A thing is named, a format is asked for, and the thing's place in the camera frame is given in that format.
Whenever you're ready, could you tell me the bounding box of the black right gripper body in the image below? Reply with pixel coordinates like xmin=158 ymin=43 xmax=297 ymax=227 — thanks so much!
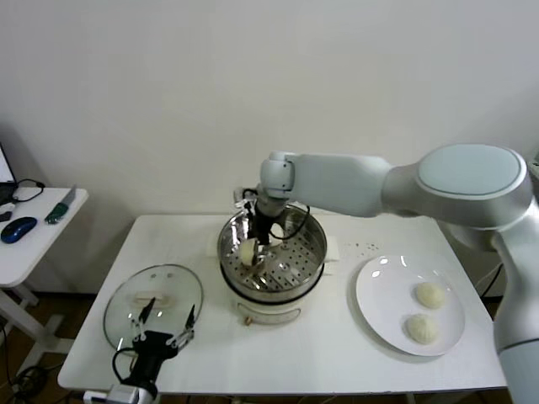
xmin=251 ymin=208 xmax=277 ymax=249

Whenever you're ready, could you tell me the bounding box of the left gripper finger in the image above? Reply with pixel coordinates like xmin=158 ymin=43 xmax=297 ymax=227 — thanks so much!
xmin=131 ymin=296 xmax=157 ymax=341
xmin=166 ymin=303 xmax=197 ymax=348

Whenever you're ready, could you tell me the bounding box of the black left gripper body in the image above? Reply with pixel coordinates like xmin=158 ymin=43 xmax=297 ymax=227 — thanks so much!
xmin=131 ymin=331 xmax=176 ymax=380

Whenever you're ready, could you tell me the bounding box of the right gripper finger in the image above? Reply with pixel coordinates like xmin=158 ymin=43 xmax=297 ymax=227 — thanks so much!
xmin=253 ymin=243 xmax=273 ymax=273

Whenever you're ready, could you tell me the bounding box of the round glass pot lid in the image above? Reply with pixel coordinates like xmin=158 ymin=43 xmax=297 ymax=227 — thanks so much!
xmin=103 ymin=263 xmax=205 ymax=353

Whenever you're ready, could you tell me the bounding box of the perforated steel steamer basket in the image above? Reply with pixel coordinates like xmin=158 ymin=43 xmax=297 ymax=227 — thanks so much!
xmin=204 ymin=202 xmax=341 ymax=295

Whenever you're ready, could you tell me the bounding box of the large white plate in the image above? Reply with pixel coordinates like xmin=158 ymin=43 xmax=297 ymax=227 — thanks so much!
xmin=355 ymin=254 xmax=467 ymax=358

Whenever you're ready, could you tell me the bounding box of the white side table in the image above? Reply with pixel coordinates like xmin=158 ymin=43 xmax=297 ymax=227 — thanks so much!
xmin=0 ymin=188 xmax=89 ymax=371

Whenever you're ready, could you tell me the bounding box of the blue computer mouse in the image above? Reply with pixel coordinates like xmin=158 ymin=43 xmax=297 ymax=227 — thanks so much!
xmin=0 ymin=216 xmax=38 ymax=244

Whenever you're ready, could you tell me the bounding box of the dark laptop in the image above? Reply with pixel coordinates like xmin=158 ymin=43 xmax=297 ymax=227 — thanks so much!
xmin=0 ymin=142 xmax=20 ymax=208

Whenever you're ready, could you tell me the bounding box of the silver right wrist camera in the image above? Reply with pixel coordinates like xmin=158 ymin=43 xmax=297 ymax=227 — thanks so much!
xmin=232 ymin=187 xmax=259 ymax=211

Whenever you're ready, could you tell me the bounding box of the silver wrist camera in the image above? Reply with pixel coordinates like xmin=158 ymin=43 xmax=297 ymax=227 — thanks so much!
xmin=232 ymin=187 xmax=259 ymax=211
xmin=83 ymin=385 xmax=140 ymax=404

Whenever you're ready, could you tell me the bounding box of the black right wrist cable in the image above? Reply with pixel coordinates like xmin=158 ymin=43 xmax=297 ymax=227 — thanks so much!
xmin=273 ymin=204 xmax=311 ymax=244

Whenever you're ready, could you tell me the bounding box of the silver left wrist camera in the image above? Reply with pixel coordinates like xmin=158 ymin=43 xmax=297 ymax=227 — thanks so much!
xmin=83 ymin=385 xmax=140 ymax=404

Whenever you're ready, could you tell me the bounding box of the green handled knife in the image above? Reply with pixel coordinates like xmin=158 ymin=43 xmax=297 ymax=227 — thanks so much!
xmin=44 ymin=187 xmax=77 ymax=226

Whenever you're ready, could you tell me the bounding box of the black looped desk cable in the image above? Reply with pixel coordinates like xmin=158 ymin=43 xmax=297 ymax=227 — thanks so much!
xmin=11 ymin=179 xmax=45 ymax=206

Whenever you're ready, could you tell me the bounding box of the black power cable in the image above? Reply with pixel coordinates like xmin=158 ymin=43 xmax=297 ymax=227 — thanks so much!
xmin=479 ymin=263 xmax=504 ymax=298

